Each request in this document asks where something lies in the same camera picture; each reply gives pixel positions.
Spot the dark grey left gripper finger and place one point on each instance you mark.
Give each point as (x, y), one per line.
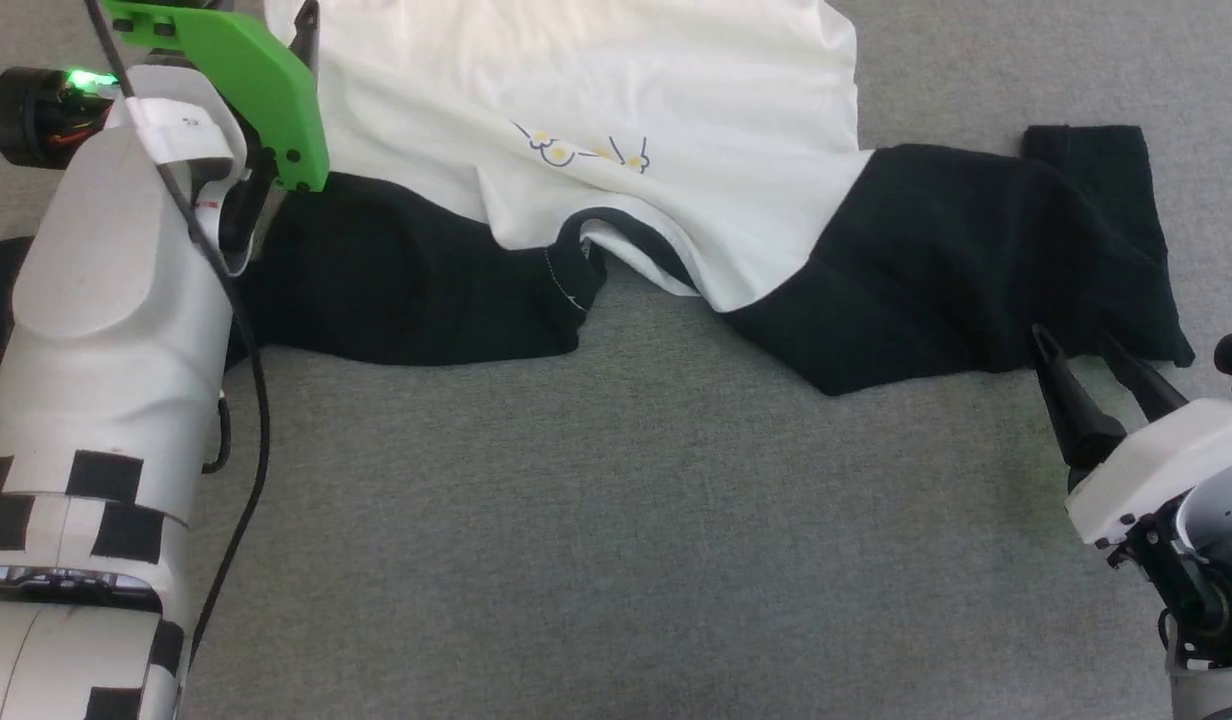
(309, 35)

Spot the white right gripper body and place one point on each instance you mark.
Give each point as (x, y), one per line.
(1166, 455)

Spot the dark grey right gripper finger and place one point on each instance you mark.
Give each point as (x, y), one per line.
(1076, 410)
(1141, 385)

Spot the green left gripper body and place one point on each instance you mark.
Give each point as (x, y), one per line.
(266, 90)

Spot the white and black t-shirt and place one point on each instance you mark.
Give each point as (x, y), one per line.
(676, 100)

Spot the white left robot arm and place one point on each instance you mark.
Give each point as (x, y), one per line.
(106, 380)

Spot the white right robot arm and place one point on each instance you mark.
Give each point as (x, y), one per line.
(1211, 600)

